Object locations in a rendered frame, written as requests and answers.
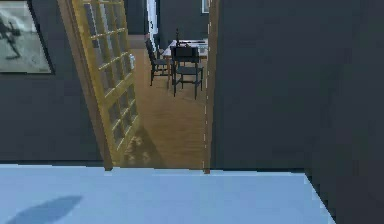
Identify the pale wooden dining table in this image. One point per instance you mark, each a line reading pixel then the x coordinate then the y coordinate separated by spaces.
pixel 201 46

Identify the black bottle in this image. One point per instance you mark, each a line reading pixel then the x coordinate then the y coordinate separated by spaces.
pixel 177 36

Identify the yellow wooden glass-paned door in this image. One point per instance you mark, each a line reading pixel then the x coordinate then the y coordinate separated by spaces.
pixel 111 86

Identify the black framed grey picture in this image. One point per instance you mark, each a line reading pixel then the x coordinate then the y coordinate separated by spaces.
pixel 20 43

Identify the black dining chair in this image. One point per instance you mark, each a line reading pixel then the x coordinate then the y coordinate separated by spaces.
pixel 187 65
pixel 156 60

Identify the white framed window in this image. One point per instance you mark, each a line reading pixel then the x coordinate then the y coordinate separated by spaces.
pixel 152 20

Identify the small framed wall picture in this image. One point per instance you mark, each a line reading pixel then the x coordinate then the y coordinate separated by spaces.
pixel 205 6

